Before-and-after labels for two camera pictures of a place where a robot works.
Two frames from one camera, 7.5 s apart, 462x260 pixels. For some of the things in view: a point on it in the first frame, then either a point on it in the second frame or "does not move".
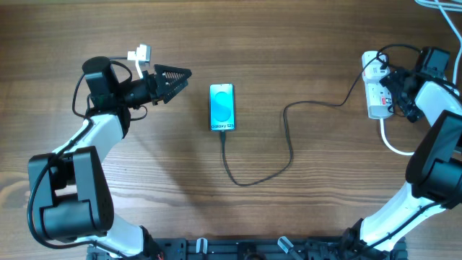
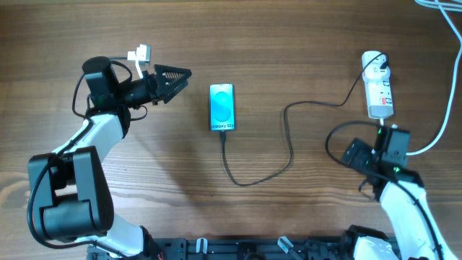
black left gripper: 156,84 does not move
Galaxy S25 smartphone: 222,110 does not move
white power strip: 379,99 does not move
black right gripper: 391,82 → 357,159
